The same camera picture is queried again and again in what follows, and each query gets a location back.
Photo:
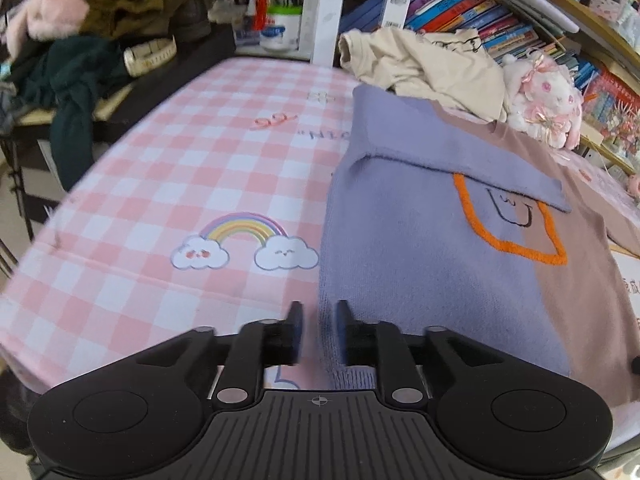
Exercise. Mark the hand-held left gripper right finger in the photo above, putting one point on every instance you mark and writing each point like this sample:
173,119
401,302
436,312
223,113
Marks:
342,332

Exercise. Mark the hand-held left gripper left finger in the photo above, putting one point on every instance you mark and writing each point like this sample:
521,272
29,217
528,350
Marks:
296,332

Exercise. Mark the white jar with green lid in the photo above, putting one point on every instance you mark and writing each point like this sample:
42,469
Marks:
280,30

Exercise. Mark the cream garment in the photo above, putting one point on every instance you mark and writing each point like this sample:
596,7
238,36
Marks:
430,65

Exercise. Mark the white carton box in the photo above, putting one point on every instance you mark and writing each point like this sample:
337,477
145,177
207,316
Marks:
396,5

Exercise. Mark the white and pink plush bunny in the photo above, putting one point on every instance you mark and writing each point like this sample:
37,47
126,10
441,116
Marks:
540,95

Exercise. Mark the dark green garment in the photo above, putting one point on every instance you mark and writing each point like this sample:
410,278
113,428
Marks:
75,80

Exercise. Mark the purple and brown sweater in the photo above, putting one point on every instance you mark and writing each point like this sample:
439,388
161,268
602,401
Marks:
400,235

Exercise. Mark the row of colourful books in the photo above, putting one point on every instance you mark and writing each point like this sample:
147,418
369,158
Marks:
450,5

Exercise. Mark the pink fluffy garment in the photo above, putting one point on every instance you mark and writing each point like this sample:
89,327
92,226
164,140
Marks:
45,15

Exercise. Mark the pink checked tablecloth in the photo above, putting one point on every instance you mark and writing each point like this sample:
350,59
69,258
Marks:
175,160

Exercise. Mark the wooden shelf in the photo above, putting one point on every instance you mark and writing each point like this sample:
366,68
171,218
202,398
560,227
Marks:
575,10

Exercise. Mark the white post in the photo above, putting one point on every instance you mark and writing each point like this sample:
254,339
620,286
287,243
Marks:
330,10

